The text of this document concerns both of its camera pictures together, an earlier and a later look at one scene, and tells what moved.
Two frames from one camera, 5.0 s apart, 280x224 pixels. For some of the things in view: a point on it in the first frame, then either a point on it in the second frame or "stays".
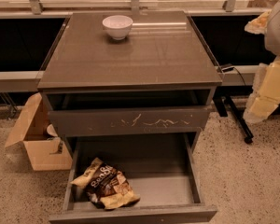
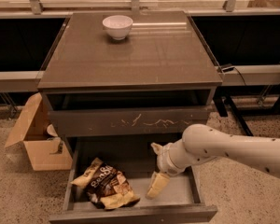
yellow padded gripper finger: [259, 24] → [173, 159]
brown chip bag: [107, 186] stays
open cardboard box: [43, 146] stays
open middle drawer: [161, 169] stays
